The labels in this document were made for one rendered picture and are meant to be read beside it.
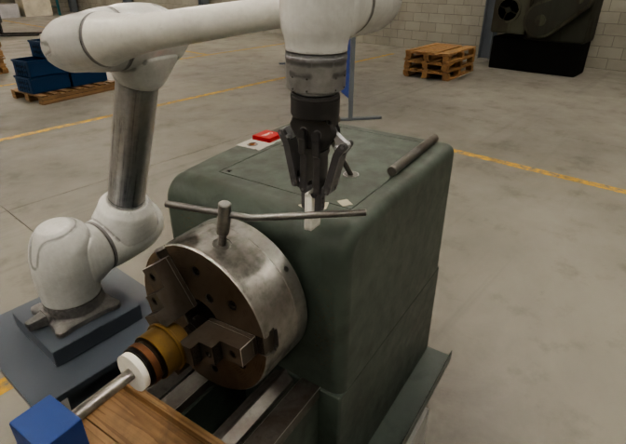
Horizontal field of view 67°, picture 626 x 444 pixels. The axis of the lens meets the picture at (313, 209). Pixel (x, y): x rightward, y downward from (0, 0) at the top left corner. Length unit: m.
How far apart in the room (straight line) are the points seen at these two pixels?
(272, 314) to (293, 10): 0.48
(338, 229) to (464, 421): 1.50
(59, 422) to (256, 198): 0.50
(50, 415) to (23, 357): 0.72
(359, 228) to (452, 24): 10.90
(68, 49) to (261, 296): 0.58
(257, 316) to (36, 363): 0.80
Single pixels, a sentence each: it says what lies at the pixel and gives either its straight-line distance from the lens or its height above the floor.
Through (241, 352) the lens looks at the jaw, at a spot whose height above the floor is 1.10.
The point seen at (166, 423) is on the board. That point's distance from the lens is 1.03.
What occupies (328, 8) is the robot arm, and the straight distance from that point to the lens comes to 0.66.
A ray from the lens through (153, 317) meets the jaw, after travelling 0.87.
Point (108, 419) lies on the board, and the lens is 1.08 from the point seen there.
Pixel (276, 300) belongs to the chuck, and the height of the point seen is 1.15.
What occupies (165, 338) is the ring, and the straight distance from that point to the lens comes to 0.85.
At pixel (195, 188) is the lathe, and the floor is 1.24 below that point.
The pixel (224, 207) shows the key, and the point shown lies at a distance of 0.79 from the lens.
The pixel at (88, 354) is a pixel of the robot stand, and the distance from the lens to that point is 1.44.
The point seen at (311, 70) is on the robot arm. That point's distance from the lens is 0.67.
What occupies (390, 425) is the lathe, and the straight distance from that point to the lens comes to 1.45.
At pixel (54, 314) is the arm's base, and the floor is 0.84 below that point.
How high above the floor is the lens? 1.66
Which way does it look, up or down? 27 degrees down
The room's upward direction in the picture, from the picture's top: straight up
